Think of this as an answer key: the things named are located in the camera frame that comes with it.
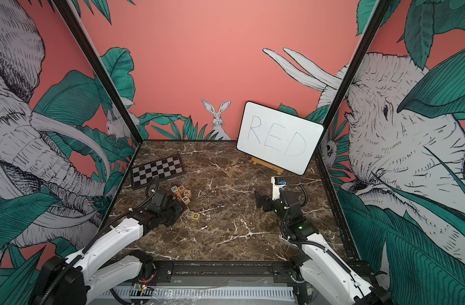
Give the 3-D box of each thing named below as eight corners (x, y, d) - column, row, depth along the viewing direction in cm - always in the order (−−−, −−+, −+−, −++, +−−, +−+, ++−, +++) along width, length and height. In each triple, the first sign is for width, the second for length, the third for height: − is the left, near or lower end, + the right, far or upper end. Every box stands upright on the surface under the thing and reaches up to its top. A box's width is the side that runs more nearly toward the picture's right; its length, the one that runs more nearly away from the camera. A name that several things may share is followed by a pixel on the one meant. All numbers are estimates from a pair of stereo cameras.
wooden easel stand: (250, 164, 112) (250, 158, 108) (252, 161, 114) (252, 155, 109) (280, 177, 106) (281, 172, 102) (281, 174, 108) (283, 169, 103)
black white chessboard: (134, 189, 100) (131, 186, 98) (133, 171, 108) (130, 167, 105) (185, 173, 107) (184, 170, 105) (180, 157, 115) (179, 153, 113)
